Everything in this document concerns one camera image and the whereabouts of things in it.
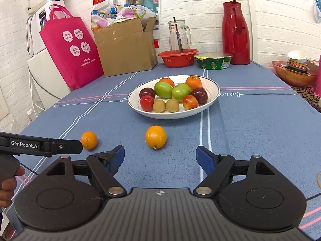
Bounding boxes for small green apple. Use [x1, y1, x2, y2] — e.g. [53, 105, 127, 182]
[154, 81, 173, 99]

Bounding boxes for blue wall plates decoration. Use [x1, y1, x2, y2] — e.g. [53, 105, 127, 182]
[313, 0, 321, 23]

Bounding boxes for small dark red plum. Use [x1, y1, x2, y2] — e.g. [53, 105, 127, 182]
[139, 88, 156, 98]

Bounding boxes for brown longan front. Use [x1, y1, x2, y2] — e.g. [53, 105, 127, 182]
[166, 98, 180, 113]

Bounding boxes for person's left hand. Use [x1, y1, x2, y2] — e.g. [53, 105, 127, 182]
[0, 167, 25, 208]

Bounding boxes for floral cloth in box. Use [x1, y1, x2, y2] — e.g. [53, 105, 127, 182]
[91, 4, 156, 31]

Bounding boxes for blue striped tablecloth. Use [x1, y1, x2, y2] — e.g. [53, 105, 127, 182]
[7, 61, 321, 240]

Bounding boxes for orange bowl on side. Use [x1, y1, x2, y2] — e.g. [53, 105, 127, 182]
[271, 60, 318, 88]

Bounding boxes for yellow orange right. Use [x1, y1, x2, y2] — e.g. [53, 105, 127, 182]
[145, 125, 167, 150]

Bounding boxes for white appliance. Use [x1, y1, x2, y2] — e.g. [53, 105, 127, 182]
[26, 1, 71, 109]

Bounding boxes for red tomato fruit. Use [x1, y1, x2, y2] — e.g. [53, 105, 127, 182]
[139, 95, 154, 112]

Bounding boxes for red thermos jug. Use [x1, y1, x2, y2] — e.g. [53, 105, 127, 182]
[222, 0, 250, 65]

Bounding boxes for white ceramic plate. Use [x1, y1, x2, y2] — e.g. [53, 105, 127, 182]
[127, 76, 220, 120]

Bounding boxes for large dark red plum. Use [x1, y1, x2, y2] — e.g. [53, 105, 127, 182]
[191, 87, 208, 104]

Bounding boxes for green instant noodle bowl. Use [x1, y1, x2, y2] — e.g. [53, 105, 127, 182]
[194, 52, 233, 70]

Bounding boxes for brown longan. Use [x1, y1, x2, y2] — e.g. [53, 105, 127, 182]
[166, 98, 180, 113]
[153, 99, 166, 113]

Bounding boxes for large green apple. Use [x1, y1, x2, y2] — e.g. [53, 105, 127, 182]
[171, 83, 191, 102]

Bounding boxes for red plastic basket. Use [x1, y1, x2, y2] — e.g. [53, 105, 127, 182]
[158, 49, 199, 68]

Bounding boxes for red yellow nectarine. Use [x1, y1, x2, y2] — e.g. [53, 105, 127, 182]
[182, 95, 199, 110]

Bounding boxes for pink water bottle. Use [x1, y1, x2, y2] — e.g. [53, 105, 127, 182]
[314, 56, 321, 97]

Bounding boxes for black cable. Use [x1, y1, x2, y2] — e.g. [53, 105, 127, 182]
[19, 162, 40, 176]

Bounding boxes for small orange left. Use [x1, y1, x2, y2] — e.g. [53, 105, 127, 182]
[80, 131, 98, 150]

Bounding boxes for pink tote bag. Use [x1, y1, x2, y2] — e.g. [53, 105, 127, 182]
[40, 4, 103, 89]

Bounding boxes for large orange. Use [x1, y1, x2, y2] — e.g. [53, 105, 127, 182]
[185, 76, 202, 91]

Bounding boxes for cardboard box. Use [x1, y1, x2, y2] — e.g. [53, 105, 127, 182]
[93, 17, 158, 77]

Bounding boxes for glass pitcher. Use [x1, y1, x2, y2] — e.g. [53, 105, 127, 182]
[168, 17, 192, 53]

